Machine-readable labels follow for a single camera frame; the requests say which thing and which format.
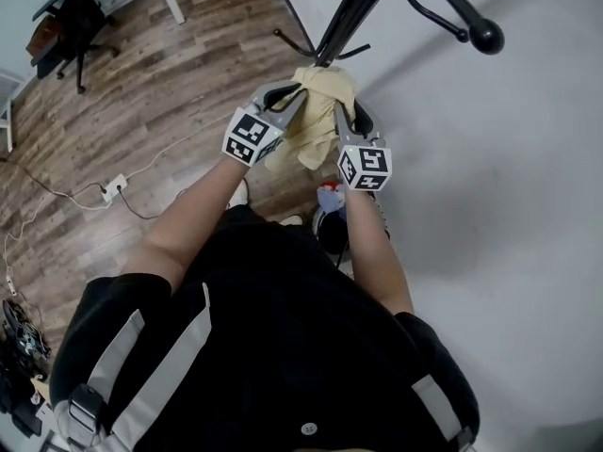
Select person's left white shoe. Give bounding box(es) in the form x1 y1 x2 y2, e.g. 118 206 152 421
228 179 250 209

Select cream yellow garment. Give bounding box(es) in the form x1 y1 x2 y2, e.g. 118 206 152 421
263 65 359 172

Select lavender blue garment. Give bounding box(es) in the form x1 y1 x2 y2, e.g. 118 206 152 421
316 181 350 214

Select tangle of cables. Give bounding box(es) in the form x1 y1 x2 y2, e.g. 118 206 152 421
0 299 54 442

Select black brown office chair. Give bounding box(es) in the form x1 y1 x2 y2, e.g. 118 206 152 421
25 0 120 95

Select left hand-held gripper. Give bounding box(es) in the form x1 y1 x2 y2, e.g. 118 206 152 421
220 80 310 168

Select black coat rack stand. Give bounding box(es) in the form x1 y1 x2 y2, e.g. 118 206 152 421
272 0 506 70

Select white frame table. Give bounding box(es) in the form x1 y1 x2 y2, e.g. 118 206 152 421
0 66 27 154

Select white laundry basket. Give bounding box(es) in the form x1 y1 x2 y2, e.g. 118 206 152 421
311 190 392 277

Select person's right forearm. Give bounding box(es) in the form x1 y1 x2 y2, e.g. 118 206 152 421
346 188 416 315

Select grey chest harness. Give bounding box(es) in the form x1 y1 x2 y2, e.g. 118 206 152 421
54 282 477 452

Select black garment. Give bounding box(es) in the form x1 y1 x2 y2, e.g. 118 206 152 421
319 212 351 254

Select white power strip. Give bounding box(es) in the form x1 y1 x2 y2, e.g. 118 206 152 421
101 172 129 205

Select person's left forearm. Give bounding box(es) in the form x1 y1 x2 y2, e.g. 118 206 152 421
122 155 251 300

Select person's black clothing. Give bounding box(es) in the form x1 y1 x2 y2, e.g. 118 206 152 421
49 204 481 452

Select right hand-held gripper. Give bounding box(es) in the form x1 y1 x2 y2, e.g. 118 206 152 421
333 99 393 191

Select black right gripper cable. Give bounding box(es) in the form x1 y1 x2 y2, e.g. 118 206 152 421
333 240 352 269

